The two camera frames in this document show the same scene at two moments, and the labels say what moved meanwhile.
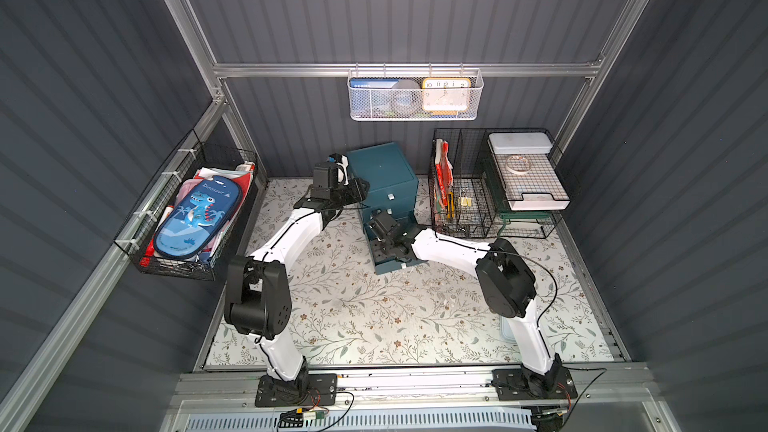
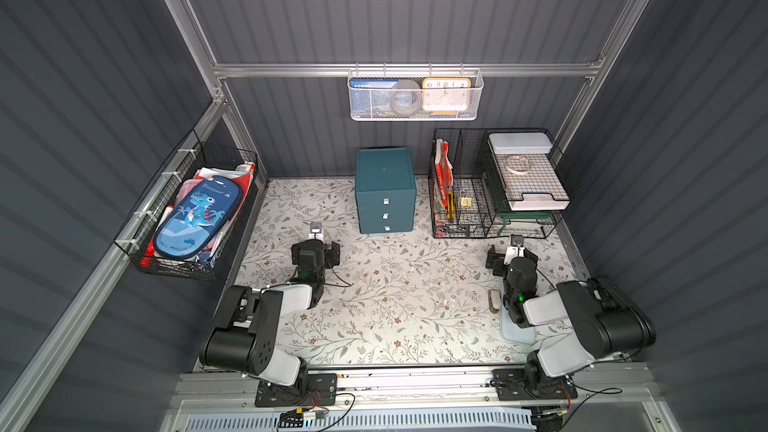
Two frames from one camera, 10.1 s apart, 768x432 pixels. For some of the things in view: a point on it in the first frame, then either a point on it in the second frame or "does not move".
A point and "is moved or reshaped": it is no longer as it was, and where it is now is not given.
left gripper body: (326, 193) -> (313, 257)
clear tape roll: (518, 164) does not move
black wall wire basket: (178, 227) does not move
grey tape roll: (405, 96) does not move
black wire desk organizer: (496, 182) does not move
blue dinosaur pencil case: (197, 217) does not move
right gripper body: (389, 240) -> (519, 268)
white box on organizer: (521, 143) does not move
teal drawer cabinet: (393, 189) is moved or reshaped
